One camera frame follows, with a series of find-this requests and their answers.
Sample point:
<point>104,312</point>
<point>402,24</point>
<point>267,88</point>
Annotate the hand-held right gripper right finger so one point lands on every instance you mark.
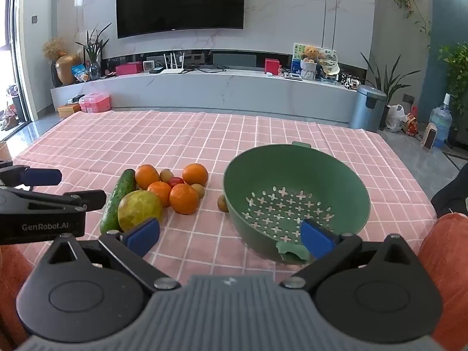
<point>316,239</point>

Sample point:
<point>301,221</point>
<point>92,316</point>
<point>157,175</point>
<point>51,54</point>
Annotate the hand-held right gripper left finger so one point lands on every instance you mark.
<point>140,236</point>

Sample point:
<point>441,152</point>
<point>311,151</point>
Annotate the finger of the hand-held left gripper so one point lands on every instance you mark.
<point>40,177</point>
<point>93,199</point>

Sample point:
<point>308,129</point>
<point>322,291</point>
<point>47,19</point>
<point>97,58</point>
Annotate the green plate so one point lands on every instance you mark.
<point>329,175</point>

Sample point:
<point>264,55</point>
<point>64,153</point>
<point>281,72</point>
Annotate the small brown fruit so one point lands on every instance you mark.
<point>166,174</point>
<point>221,203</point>
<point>199,190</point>

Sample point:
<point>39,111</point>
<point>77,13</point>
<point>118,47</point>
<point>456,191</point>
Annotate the green cucumber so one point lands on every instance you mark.
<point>119,197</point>

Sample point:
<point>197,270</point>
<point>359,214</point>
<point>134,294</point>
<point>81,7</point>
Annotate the yellow-green pomelo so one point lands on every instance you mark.
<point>137,206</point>

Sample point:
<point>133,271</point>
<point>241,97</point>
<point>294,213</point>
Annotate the beige cup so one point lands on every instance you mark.
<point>4,151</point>

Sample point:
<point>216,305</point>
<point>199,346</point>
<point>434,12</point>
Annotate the orange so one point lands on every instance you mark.
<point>147,175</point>
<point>159,192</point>
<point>184,199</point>
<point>195,173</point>

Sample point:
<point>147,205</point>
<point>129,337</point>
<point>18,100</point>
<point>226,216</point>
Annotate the red cherry tomato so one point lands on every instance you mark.
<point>176,181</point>

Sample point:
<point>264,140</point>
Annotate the rust orange fabric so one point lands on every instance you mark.
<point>448,256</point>
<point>11,285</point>

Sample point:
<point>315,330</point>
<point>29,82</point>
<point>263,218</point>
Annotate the orange cardboard box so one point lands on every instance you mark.
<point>68,110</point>

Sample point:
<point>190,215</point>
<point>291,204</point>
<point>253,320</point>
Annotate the clutter by window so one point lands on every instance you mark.
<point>11,109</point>

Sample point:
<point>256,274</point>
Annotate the pink plastic storage box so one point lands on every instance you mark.
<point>95,103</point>

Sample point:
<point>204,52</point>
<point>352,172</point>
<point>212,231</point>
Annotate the golden orange vase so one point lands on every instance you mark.
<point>67,69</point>

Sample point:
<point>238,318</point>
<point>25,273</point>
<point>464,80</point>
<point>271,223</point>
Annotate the blue snack packet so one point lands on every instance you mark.
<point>79,73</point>

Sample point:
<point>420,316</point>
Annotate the pink checked tablecloth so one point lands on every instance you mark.
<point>204,139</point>

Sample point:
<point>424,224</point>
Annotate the dried yellow flowers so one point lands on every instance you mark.
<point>54,48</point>

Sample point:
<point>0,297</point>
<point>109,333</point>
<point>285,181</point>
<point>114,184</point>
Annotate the glass sliding door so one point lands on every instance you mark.
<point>18,44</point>

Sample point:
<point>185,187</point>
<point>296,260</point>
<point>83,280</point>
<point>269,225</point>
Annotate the blue-grey trash can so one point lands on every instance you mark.
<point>367,111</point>

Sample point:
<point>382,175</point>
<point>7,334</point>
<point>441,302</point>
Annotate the green plant in glass vase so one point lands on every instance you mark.
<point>94,49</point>

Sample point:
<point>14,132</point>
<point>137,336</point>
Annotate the dark rounded object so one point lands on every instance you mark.
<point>451,193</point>

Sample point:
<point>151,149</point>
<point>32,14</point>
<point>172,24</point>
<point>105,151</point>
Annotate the small black device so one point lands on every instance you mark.
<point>156,70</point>

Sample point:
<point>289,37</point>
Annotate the small white device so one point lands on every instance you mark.
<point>149,65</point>

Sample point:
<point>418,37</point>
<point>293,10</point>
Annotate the white plastic bag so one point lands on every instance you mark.
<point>395,117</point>

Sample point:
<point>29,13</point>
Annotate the red bag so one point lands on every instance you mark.
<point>411,122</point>

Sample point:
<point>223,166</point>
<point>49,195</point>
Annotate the white router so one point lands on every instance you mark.
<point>172,69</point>

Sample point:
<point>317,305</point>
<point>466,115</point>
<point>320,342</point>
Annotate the pink and white appliance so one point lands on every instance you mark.
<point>429,137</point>

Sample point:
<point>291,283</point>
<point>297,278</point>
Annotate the white marble media console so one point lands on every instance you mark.
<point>219,91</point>

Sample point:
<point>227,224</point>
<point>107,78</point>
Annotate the flat tray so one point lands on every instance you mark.
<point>293,76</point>

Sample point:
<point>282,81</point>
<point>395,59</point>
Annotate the large water bottle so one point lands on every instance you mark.
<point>440,120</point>

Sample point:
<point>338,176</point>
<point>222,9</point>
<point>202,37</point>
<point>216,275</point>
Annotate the printed hat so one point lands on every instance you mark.
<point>329,65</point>

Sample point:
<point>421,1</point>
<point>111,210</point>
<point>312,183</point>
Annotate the long-leaf potted plant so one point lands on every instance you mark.
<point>382,76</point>

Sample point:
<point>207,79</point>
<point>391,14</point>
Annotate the red box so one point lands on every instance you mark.
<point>272,65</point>

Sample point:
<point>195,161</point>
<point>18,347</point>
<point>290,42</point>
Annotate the brown teddy bear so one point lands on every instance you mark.
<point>310,54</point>

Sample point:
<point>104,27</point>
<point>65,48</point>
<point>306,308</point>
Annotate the bushy green plant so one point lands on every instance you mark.
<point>457,73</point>

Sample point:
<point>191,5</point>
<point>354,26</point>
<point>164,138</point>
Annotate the hanging vine plant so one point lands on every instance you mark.
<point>406,2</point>

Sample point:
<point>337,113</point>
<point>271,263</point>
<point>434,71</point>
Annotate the wall socket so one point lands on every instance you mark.
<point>408,99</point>

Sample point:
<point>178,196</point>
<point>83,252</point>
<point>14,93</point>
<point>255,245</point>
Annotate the black wall television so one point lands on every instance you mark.
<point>179,0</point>

